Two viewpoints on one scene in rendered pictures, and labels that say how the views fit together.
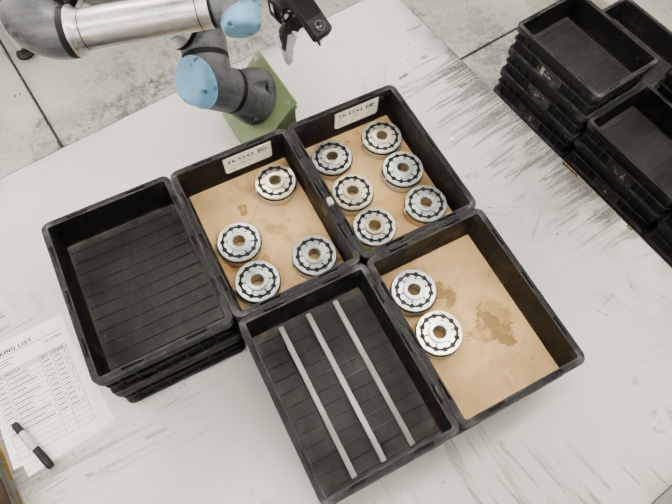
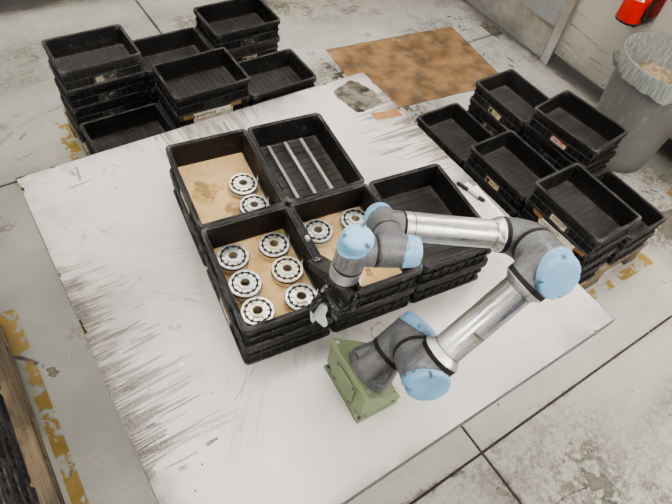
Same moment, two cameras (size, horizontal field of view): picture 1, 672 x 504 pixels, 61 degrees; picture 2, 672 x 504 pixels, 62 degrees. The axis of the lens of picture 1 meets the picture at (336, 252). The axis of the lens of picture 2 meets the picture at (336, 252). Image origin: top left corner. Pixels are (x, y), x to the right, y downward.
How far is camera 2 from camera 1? 1.78 m
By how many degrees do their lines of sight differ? 63
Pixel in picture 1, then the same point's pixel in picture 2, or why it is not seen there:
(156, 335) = (413, 205)
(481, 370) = (220, 172)
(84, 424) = not seen: hidden behind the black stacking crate
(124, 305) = not seen: hidden behind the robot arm
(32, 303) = (501, 261)
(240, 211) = (370, 271)
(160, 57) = not seen: outside the picture
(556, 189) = (104, 309)
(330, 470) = (312, 143)
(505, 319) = (196, 193)
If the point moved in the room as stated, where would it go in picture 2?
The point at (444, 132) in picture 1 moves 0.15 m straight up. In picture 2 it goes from (186, 370) to (181, 347)
